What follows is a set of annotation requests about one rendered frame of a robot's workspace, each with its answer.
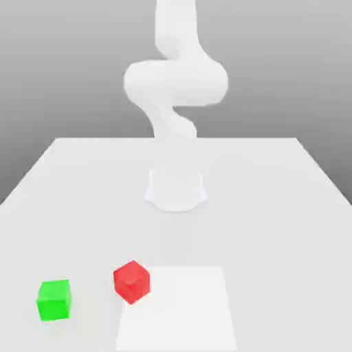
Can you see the small red cube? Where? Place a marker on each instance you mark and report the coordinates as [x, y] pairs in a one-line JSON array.
[[131, 283]]

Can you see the small green cube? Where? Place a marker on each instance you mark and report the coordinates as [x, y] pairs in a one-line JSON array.
[[53, 301]]

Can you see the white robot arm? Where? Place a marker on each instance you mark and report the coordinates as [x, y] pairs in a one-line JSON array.
[[176, 82]]

